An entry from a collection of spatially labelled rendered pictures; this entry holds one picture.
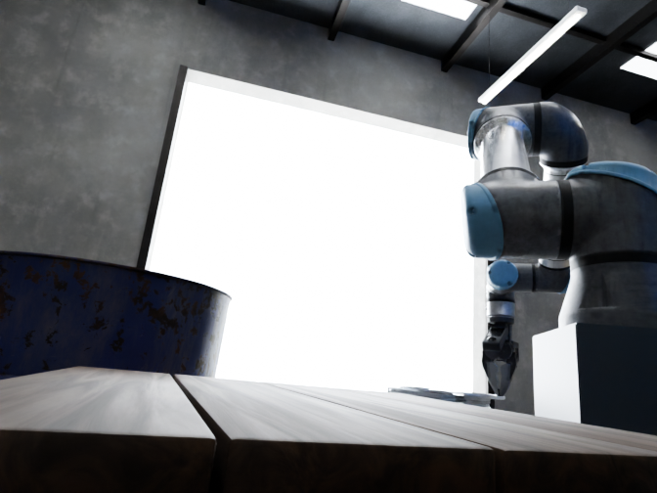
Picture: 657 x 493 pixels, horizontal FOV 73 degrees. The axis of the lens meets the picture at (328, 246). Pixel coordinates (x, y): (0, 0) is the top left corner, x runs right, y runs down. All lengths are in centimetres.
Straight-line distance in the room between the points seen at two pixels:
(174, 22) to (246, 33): 77
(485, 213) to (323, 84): 483
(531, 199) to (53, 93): 490
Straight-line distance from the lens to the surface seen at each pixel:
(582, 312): 65
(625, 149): 752
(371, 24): 582
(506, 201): 67
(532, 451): 19
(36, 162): 495
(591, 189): 69
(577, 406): 59
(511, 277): 122
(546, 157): 111
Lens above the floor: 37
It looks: 16 degrees up
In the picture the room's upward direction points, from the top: 6 degrees clockwise
